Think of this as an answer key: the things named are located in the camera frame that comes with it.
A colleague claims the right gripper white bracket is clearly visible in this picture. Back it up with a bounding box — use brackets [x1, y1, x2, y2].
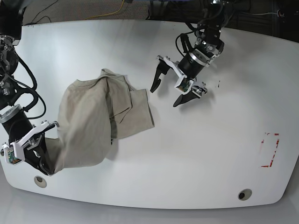
[9, 120, 58, 175]

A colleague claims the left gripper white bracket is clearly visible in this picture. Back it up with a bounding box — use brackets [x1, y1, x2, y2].
[150, 56, 207, 107]

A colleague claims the beige t-shirt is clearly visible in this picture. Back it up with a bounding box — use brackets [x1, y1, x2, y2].
[46, 69, 154, 173]

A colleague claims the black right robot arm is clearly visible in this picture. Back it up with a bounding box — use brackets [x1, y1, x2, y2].
[0, 0, 59, 175]

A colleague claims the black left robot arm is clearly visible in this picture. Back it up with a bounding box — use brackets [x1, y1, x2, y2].
[150, 0, 228, 107]

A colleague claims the red tape rectangle marking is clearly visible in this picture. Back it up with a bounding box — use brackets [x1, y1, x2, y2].
[259, 133, 280, 168]

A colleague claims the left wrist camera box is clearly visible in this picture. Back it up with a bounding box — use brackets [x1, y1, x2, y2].
[174, 75, 194, 95]

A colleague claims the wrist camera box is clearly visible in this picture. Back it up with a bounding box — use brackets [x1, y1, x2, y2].
[174, 75, 194, 95]
[2, 143, 23, 165]

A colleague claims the left table cable grommet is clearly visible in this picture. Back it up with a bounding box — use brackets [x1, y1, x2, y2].
[34, 176, 47, 188]

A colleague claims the table cable grommet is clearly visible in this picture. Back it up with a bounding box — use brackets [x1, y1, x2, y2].
[238, 189, 252, 201]
[34, 176, 47, 188]

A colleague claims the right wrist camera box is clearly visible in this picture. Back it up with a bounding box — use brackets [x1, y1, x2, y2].
[2, 143, 23, 165]

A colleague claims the yellow cable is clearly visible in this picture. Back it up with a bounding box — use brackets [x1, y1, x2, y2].
[85, 0, 124, 20]

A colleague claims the white cable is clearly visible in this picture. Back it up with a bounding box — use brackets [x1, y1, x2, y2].
[245, 10, 278, 17]

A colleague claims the right table cable grommet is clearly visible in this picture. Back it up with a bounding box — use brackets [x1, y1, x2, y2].
[238, 189, 252, 201]

